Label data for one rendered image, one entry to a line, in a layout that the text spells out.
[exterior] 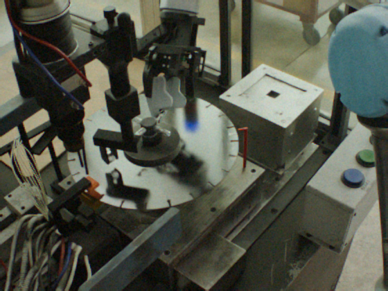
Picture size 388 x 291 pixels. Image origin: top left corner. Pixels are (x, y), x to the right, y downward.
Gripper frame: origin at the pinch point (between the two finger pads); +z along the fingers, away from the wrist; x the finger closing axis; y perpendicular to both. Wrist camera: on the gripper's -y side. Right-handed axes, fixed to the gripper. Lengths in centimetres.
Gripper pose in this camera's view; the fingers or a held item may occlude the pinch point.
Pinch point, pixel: (155, 116)
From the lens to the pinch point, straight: 96.2
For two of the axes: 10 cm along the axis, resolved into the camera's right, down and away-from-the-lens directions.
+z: -1.5, 9.7, 2.0
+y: 7.5, 2.4, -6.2
